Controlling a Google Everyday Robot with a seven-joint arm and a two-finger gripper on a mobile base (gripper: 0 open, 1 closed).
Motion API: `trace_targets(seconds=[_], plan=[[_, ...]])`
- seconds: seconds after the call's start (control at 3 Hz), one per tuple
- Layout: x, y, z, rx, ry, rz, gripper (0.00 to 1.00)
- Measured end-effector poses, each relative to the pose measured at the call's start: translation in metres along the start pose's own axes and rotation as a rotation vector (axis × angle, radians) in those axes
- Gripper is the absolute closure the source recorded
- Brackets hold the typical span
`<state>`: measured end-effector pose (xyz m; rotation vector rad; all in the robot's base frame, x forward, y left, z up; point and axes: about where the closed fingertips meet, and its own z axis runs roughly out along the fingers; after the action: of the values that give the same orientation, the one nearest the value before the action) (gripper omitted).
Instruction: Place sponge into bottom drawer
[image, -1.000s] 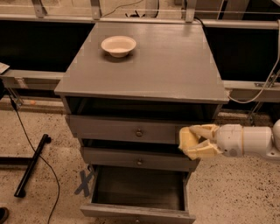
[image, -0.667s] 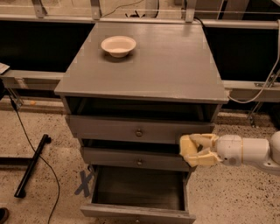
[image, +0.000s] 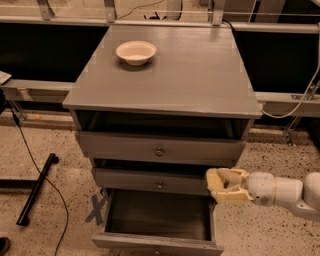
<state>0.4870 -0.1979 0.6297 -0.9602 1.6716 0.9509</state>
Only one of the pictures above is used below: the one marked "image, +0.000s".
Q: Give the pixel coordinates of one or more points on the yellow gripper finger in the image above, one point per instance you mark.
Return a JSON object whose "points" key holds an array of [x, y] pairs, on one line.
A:
{"points": [[235, 195], [232, 176]]}

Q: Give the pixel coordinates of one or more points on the grey tape cross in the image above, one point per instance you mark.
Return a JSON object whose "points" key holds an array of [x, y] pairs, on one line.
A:
{"points": [[96, 211]]}

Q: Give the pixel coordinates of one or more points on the grey top drawer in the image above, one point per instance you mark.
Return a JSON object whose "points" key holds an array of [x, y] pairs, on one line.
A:
{"points": [[144, 148]]}

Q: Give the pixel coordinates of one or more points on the black metal stand leg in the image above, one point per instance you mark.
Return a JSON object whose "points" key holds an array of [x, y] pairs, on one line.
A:
{"points": [[34, 186]]}

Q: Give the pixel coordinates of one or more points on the grey wooden drawer cabinet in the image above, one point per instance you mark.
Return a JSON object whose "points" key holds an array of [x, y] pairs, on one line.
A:
{"points": [[194, 86]]}

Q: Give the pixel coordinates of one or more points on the grey open bottom drawer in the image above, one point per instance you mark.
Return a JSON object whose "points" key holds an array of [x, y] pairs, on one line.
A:
{"points": [[159, 224]]}

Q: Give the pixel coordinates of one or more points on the metal rail frame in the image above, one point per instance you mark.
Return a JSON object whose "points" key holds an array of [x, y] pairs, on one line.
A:
{"points": [[245, 16]]}

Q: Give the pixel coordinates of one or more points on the yellow sponge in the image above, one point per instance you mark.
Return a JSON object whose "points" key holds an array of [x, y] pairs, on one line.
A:
{"points": [[215, 183]]}

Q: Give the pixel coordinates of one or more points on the white bowl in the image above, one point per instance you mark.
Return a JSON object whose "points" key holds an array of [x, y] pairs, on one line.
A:
{"points": [[136, 53]]}

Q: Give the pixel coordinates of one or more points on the grey middle drawer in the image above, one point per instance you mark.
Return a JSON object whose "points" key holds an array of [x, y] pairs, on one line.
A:
{"points": [[151, 181]]}

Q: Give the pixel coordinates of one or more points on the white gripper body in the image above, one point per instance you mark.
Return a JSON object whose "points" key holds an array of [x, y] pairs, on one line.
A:
{"points": [[261, 188]]}

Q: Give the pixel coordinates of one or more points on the dark shoe tip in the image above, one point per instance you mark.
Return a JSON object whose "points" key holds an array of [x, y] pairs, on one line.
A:
{"points": [[4, 245]]}

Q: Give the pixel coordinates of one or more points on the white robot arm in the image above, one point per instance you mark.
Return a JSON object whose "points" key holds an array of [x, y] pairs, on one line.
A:
{"points": [[237, 186]]}

